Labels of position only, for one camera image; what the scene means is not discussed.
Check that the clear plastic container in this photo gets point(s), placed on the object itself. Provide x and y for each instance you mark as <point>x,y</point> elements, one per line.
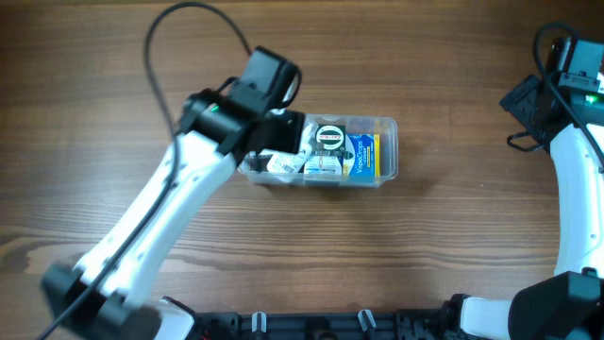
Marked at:
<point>386,127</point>

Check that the white blue medicine box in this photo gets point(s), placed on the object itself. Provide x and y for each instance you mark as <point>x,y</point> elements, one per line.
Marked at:
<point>323,165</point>

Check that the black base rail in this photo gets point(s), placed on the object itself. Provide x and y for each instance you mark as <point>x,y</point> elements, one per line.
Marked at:
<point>422,324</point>

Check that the white plastic bottle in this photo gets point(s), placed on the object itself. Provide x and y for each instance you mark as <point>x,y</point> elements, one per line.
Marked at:
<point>284,166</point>

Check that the blue yellow VapoDrops box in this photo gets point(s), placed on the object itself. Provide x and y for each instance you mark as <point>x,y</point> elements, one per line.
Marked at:
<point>362,155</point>

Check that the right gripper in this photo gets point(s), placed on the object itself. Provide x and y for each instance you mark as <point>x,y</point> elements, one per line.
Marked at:
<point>521,101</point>

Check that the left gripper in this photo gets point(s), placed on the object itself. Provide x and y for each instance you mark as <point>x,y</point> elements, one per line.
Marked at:
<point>287,133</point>

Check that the green round floss pack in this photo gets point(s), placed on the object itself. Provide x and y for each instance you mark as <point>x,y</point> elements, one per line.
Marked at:
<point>329,140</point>

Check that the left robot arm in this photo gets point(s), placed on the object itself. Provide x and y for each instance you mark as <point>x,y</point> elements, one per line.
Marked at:
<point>105,295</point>

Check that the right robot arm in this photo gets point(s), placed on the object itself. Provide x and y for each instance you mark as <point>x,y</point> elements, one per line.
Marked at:
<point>570,304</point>

